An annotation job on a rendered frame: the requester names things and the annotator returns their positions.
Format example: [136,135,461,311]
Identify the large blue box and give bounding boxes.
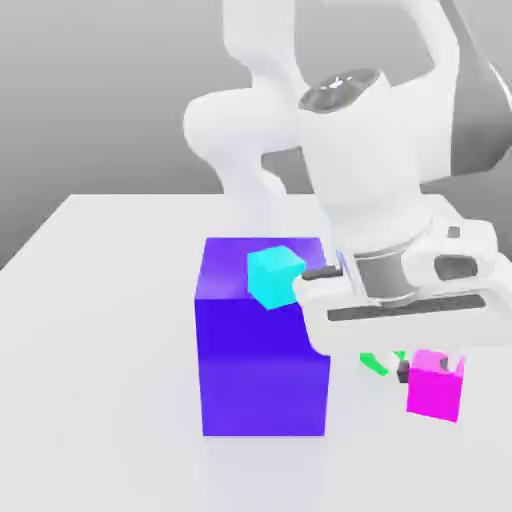
[194,236,332,438]

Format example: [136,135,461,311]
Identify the small green cube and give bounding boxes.
[358,350,408,378]

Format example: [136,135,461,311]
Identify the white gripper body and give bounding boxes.
[292,274,512,357]

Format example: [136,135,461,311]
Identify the small cyan cube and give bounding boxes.
[246,245,308,312]

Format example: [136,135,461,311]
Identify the small magenta cube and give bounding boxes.
[405,348,466,424]

